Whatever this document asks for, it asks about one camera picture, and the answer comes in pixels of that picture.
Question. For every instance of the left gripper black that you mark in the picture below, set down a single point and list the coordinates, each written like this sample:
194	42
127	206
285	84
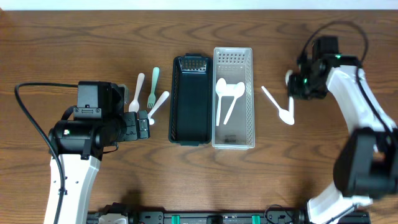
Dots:
142	125

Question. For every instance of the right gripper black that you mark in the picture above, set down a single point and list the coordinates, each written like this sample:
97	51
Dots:
295	91

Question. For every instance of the white fork diagonal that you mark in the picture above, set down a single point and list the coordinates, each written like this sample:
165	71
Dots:
158	103

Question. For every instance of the white spoon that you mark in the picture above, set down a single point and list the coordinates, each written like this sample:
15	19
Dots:
291	100
134	105
220	90
236	91

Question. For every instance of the mint green plastic fork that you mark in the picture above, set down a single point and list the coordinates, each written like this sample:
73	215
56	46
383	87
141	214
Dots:
152	98

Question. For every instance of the white spoon bowl down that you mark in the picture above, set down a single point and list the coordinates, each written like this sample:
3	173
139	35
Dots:
284	115

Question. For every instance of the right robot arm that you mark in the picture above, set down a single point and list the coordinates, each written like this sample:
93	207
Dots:
366	168

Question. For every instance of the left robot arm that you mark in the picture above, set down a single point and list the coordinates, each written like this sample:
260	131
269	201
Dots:
98	120

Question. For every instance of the dark green plastic basket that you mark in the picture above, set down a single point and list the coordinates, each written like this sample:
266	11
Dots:
191	100

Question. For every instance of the clear white plastic basket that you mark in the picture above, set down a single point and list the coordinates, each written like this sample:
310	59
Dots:
234	64

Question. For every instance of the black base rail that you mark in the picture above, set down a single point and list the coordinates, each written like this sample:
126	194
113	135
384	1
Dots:
120	213

